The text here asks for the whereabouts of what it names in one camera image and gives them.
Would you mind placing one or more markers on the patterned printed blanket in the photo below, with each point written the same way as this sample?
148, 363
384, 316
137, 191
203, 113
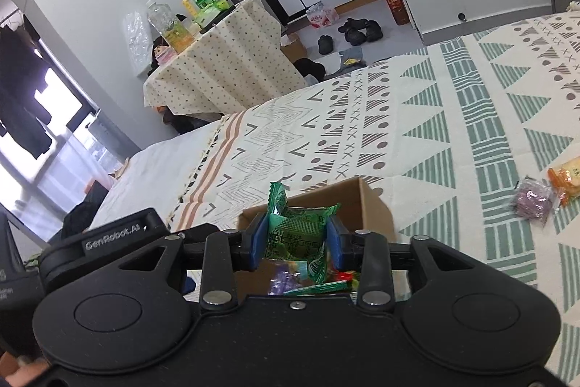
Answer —
453, 119

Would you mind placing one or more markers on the black bag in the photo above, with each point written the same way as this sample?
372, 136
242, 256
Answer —
310, 68

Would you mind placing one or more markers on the light green box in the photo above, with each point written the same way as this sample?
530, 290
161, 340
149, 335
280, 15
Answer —
213, 8

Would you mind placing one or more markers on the small yellow bottle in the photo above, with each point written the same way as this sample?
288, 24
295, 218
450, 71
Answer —
190, 10

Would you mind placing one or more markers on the hanging dark clothes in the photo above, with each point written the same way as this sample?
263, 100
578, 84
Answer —
22, 97

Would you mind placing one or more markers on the red oil bottle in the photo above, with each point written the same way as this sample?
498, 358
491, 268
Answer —
398, 6

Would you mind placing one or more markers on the clear bottle with yellow liquid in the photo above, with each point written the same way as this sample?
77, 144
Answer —
170, 26

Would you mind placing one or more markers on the pair of black shoes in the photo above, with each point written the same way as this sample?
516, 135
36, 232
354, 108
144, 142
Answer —
360, 31

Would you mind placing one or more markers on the white bed sheet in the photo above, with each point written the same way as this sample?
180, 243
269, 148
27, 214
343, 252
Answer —
149, 169

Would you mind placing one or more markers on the green snack packet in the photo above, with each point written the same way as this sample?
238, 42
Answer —
297, 233

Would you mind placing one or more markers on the dotted cream tablecloth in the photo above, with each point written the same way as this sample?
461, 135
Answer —
226, 65

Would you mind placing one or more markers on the clear plastic wall bag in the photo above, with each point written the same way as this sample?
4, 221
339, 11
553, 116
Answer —
136, 42

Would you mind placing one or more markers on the orange cracker packet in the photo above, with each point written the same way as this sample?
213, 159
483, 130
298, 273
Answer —
566, 178

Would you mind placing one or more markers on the small brown cardboard box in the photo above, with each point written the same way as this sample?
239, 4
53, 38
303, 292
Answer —
294, 47

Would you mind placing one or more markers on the purple snack packet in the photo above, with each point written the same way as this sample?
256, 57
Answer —
532, 199

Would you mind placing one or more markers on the blue snack packet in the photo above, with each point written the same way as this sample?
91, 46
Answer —
281, 280

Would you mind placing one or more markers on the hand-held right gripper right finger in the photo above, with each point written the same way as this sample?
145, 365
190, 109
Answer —
333, 244

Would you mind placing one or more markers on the pink water bottle pack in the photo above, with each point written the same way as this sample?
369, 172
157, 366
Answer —
322, 15

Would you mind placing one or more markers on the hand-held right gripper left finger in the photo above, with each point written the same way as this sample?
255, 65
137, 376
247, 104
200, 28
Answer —
258, 243

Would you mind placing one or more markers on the red snack packet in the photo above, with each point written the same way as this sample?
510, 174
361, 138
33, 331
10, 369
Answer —
346, 276

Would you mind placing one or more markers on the person's left hand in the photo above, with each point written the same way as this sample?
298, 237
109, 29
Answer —
18, 373

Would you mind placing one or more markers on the single black shoe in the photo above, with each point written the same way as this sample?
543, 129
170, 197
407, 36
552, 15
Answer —
325, 44

